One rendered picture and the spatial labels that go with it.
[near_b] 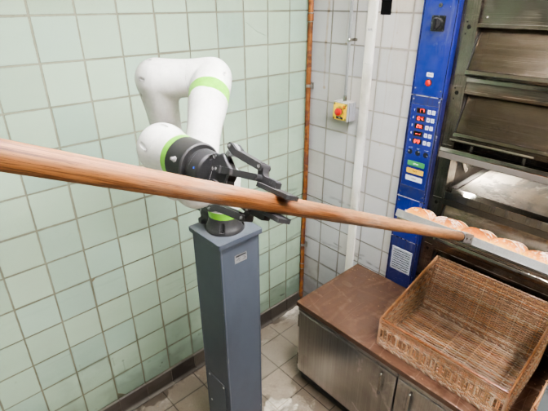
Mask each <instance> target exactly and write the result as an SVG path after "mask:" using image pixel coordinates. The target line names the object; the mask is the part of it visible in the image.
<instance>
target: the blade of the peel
mask: <svg viewBox="0 0 548 411"><path fill-rule="evenodd" d="M395 215H396V216H398V217H401V218H403V219H407V220H408V221H411V222H414V223H421V224H426V225H429V226H433V227H438V228H445V229H449V230H454V229H452V228H448V227H446V226H444V225H441V224H439V223H435V222H432V221H430V220H428V219H424V218H422V217H419V216H417V215H415V214H411V213H409V212H406V211H404V210H400V209H397V211H396V214H395ZM454 231H457V230H454ZM470 245H473V246H476V247H478V248H481V249H482V250H486V251H488V252H491V253H493V254H496V255H499V256H502V257H503V258H506V259H509V260H511V261H514V262H517V263H520V264H522V265H524V266H526V267H530V268H532V269H535V270H537V271H539V272H543V273H545V274H547V275H548V264H545V263H542V262H539V261H537V260H535V259H531V258H529V257H526V256H524V255H522V254H518V253H516V252H513V251H511V250H507V249H505V248H502V247H500V246H498V245H494V244H492V243H489V242H487V241H483V240H480V239H479V238H476V237H474V238H473V240H472V242H471V244H470Z"/></svg>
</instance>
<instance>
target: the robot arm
mask: <svg viewBox="0 0 548 411"><path fill-rule="evenodd" d="M135 85H136V87H137V89H138V92H139V95H140V97H141V100H142V101H143V104H144V108H145V111H146V113H147V116H148V121H149V124H150V126H148V127H147V128H145V129H144V130H143V131H142V133H141V134H140V135H139V138H138V140H137V144H136V151H137V155H138V158H139V160H140V162H141V163H142V165H143V166H144V167H145V168H149V169H154V170H161V171H165V172H170V173H173V174H177V175H185V176H189V177H193V178H198V179H205V180H209V181H213V182H217V183H225V184H229V185H233V186H237V187H240V186H241V178H243V179H249V180H253V181H257V184H256V186H257V187H259V188H261V189H264V190H266V191H268V192H270V193H273V194H275V195H277V196H279V197H281V198H284V199H286V200H290V201H298V199H299V197H296V196H295V195H293V194H291V193H288V192H286V191H283V190H281V185H282V183H281V182H279V181H277V180H274V179H272V178H270V177H269V175H268V172H270V170H271V167H270V166H269V165H268V164H266V163H264V162H262V161H260V160H259V159H257V158H256V157H253V156H251V155H250V154H248V153H247V152H245V151H244V149H243V148H242V146H240V145H239V144H234V143H231V142H229V143H228V145H227V147H228V150H227V151H226V153H221V154H219V144H220V138H221V133H222V129H223V123H224V119H225V116H226V113H227V109H228V102H229V98H230V93H231V88H232V73H231V70H230V68H229V67H228V66H227V64H226V63H225V62H223V61H222V60H221V59H219V58H216V57H202V58H194V59H166V58H156V57H154V58H148V59H146V60H144V61H142V62H141V63H140V64H139V66H138V67H137V69H136V70H135ZM187 97H188V122H187V130H186V134H184V133H183V132H182V126H181V120H180V112H179V100H180V99H181V98H187ZM232 157H237V158H239V159H240V160H242V161H243V162H245V163H247V164H248V165H250V166H252V167H254V168H255V169H257V170H258V173H257V174H255V173H250V172H246V171H242V170H238V169H237V168H236V167H235V164H234V162H233V159H232ZM167 198H169V199H171V200H173V201H179V202H180V203H181V204H182V205H184V206H187V207H188V208H192V209H197V210H199V211H200V214H201V217H199V218H198V222H199V223H202V224H205V229H206V231H207V232H208V233H209V234H211V235H213V236H234V235H236V234H238V233H240V232H242V231H243V230H244V228H245V222H248V223H252V222H253V221H254V217H256V218H258V219H260V220H263V221H269V220H270V219H272V220H273V221H275V222H277V223H284V224H290V222H291V219H288V218H286V217H285V216H283V215H281V214H275V213H269V212H264V211H258V210H248V209H243V210H244V211H245V212H241V209H242V208H237V207H231V206H225V205H216V204H210V203H205V202H199V201H189V200H183V199H178V198H172V197H167Z"/></svg>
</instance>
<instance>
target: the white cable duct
mask: <svg viewBox="0 0 548 411"><path fill-rule="evenodd" d="M378 5H379V0H369V5H368V15H367V25H366V34H365V51H364V61H363V70H362V79H361V88H360V107H359V116H358V125H357V134H356V152H355V161H354V170H353V180H352V190H351V207H350V210H357V211H359V203H360V186H361V178H362V170H363V161H364V153H365V137H366V129H367V121H368V112H369V96H370V87H371V79H372V71H373V55H374V47H375V38H376V30H377V21H378ZM356 228H357V226H356V225H350V224H349V226H348V235H347V252H346V262H345V271H346V270H347V269H349V268H351V267H353V260H354V252H355V243H356Z"/></svg>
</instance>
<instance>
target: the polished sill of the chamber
mask: <svg viewBox="0 0 548 411"><path fill-rule="evenodd" d="M444 199H448V200H450V201H455V202H457V203H460V204H463V205H465V206H469V207H472V208H475V209H477V210H482V211H484V212H487V213H490V214H494V215H496V216H499V217H502V218H504V219H509V220H511V221H514V222H516V223H521V224H523V225H526V226H529V227H531V228H536V229H539V230H542V231H544V232H548V217H545V216H542V215H539V214H534V213H532V212H529V211H526V210H521V209H519V208H516V207H514V206H510V205H506V204H503V203H500V202H497V201H493V200H489V199H487V198H484V197H479V196H476V195H474V194H471V193H468V192H463V191H461V190H458V189H455V188H449V189H447V190H446V191H445V193H444Z"/></svg>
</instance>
